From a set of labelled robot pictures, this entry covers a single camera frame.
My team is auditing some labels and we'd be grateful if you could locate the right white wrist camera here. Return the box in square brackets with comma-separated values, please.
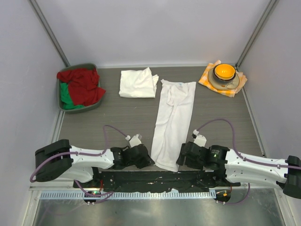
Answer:
[192, 129, 207, 147]

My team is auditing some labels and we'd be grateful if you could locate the orange bowl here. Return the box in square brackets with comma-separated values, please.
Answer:
[214, 64, 236, 81]

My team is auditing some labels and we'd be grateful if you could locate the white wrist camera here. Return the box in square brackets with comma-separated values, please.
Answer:
[125, 134, 142, 148]
[192, 129, 207, 147]

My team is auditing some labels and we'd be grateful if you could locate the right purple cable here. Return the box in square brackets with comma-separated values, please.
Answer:
[196, 118, 301, 205]

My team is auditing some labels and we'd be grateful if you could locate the beige ceramic plate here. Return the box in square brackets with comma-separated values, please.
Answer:
[207, 69, 240, 91]

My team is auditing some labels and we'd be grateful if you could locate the grey plastic bin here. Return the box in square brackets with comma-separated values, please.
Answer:
[57, 63, 102, 114]

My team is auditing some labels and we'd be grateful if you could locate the aluminium frame rail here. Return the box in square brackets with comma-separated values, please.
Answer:
[29, 184, 273, 191]

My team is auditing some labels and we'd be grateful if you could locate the purple cable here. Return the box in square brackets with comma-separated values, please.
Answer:
[196, 118, 301, 205]
[29, 124, 115, 205]

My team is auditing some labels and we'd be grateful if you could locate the folded white t-shirt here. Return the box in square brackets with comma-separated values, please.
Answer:
[119, 67, 159, 98]

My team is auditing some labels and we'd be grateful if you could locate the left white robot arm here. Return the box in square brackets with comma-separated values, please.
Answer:
[30, 139, 154, 188]

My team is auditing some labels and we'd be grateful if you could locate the green t-shirt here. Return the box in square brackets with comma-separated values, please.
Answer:
[60, 83, 85, 110]

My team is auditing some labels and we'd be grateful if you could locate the orange checked cloth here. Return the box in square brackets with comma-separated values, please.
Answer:
[198, 60, 247, 97]

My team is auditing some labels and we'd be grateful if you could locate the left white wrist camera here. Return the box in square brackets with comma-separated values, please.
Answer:
[125, 134, 142, 148]

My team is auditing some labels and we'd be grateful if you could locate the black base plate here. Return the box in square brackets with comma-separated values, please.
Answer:
[80, 170, 240, 193]

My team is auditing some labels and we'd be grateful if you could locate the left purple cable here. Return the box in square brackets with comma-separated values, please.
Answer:
[29, 124, 115, 205]

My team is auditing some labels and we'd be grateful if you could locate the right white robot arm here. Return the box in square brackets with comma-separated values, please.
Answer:
[177, 142, 301, 199]

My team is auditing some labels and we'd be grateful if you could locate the white slotted cable duct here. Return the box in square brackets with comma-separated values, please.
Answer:
[40, 189, 216, 202]

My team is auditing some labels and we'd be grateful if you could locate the white t-shirt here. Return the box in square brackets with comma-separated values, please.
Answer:
[119, 67, 159, 98]
[150, 80, 196, 172]

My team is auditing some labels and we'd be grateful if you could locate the red t-shirt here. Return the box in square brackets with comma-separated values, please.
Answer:
[57, 68, 106, 107]

